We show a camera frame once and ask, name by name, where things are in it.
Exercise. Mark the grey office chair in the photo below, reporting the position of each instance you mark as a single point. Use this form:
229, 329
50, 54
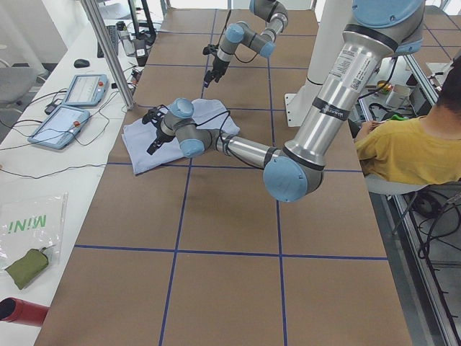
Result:
15, 83

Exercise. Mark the red cylinder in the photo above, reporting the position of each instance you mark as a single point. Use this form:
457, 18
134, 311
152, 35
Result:
14, 310

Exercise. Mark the aluminium frame post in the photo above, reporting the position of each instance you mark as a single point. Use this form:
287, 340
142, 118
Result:
100, 30

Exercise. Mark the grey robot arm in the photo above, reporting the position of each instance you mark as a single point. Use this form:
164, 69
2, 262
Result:
240, 33
376, 30

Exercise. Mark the clear plastic bag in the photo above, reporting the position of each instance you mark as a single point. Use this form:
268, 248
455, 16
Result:
34, 223

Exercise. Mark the black computer mouse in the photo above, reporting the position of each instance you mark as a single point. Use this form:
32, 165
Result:
81, 63

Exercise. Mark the far blue teach pendant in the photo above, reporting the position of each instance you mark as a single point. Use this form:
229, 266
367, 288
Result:
86, 90

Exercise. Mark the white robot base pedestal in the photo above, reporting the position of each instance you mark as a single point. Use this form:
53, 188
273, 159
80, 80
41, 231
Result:
328, 43

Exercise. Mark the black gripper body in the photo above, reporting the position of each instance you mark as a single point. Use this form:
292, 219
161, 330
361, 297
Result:
218, 65
160, 137

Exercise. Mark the person in yellow shirt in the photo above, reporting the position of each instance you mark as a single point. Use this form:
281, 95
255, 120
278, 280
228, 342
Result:
421, 151

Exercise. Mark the white mug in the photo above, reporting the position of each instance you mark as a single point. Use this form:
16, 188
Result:
398, 96

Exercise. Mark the blue striped button shirt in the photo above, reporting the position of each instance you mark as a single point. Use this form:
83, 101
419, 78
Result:
137, 137

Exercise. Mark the near blue teach pendant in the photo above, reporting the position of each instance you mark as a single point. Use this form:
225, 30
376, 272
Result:
60, 127

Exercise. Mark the green fabric pouch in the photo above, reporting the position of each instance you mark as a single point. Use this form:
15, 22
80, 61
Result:
24, 270

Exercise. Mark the blue teach pendant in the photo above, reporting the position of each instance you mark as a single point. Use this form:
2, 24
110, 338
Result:
86, 90
60, 127

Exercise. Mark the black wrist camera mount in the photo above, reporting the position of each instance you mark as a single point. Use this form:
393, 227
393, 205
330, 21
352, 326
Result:
210, 49
155, 115

